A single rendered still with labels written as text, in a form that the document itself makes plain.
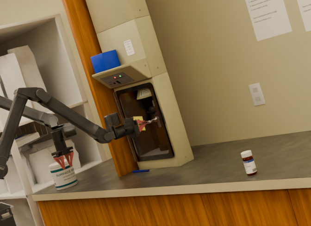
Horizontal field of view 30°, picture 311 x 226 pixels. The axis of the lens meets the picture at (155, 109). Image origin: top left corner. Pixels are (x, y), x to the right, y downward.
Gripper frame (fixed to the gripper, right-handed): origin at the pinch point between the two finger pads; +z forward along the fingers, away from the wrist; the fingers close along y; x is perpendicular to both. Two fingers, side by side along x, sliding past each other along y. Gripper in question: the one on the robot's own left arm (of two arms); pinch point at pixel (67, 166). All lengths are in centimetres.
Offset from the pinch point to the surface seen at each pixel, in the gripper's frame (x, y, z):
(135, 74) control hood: -42, 27, -36
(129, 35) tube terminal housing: -39, 33, -55
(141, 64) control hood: -46, 29, -40
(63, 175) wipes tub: 24.7, 11.2, 7.9
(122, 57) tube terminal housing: -29, 33, -46
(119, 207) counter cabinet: -23.5, 6.8, 25.7
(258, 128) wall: -67, 77, 10
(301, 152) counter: -117, 37, 14
